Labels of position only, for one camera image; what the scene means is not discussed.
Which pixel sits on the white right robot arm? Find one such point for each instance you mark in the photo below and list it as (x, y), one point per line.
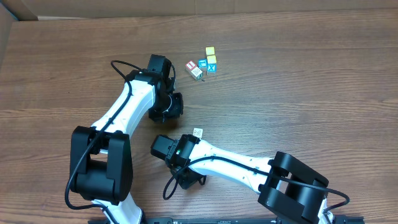
(285, 185)

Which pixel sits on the red I wooden block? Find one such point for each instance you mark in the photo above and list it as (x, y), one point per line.
(189, 66)

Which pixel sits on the yellow G wooden block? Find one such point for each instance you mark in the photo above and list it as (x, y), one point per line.
(210, 51)

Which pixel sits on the plain K wooden block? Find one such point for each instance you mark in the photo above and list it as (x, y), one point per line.
(198, 132)

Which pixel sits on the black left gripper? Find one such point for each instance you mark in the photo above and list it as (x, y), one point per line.
(176, 107)

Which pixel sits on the plain W wooden block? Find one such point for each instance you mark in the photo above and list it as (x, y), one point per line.
(196, 73)

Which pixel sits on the blue L wooden block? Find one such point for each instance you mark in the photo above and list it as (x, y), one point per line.
(202, 64)

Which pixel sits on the blue X wooden block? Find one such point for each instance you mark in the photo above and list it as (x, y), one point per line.
(211, 69)

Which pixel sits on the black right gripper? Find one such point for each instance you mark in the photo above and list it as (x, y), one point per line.
(187, 180)

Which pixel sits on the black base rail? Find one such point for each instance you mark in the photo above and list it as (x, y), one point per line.
(338, 219)

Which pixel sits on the yellow C wooden block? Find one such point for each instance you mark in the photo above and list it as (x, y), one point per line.
(211, 59)

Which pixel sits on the cardboard back panel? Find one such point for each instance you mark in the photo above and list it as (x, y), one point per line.
(30, 10)

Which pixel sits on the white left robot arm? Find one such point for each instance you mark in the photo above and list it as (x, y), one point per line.
(100, 156)

